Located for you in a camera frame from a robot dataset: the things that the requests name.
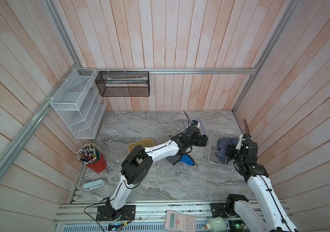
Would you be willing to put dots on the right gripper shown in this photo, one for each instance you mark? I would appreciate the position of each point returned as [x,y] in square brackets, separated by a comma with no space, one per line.
[231,149]

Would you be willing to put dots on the clear lunch box blue rim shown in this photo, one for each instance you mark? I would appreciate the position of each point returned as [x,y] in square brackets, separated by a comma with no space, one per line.
[214,136]

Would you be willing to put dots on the light blue pencil case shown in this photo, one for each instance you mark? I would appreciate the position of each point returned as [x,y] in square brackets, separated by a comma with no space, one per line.
[94,184]

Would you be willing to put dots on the blue cloth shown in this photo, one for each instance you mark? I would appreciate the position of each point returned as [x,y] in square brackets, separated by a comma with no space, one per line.
[186,159]

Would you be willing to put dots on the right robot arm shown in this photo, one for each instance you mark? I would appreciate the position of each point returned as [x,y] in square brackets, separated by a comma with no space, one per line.
[274,219]

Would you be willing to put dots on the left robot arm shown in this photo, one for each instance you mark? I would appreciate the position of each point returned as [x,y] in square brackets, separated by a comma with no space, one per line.
[138,163]

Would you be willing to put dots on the red pencil cup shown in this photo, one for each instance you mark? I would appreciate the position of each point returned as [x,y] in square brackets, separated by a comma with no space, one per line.
[91,156]

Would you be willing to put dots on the white wire mesh shelf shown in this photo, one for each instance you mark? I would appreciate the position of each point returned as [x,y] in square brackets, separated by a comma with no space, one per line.
[78,103]

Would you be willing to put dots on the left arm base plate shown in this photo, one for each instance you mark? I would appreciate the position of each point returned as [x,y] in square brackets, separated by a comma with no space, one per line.
[108,213]

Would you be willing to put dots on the pink calculator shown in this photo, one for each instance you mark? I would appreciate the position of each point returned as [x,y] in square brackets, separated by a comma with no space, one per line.
[177,222]

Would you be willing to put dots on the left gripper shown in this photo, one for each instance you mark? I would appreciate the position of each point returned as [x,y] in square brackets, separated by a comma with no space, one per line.
[203,140]

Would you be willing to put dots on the yellow lunch box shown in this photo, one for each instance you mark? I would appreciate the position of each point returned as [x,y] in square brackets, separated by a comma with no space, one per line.
[145,143]

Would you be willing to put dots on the grey cloth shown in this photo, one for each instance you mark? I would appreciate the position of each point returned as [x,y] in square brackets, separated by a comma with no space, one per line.
[223,149]

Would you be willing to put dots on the black mesh basket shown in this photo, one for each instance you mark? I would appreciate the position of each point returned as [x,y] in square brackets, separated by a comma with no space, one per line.
[123,83]

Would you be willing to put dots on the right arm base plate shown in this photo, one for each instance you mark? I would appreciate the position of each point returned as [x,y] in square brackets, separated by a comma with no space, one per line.
[218,210]

